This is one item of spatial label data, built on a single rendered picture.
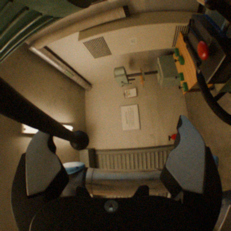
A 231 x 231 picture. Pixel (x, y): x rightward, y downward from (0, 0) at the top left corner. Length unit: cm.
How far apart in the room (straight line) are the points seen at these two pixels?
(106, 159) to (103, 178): 268
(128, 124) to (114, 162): 102
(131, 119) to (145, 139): 61
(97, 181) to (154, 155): 256
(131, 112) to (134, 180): 261
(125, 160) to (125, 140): 51
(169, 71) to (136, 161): 212
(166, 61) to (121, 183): 217
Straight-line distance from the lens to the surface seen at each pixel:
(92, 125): 325
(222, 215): 63
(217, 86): 29
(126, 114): 299
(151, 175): 48
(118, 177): 45
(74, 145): 20
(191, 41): 29
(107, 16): 156
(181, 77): 167
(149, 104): 302
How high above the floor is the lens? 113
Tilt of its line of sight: 14 degrees up
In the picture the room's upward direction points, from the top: 96 degrees counter-clockwise
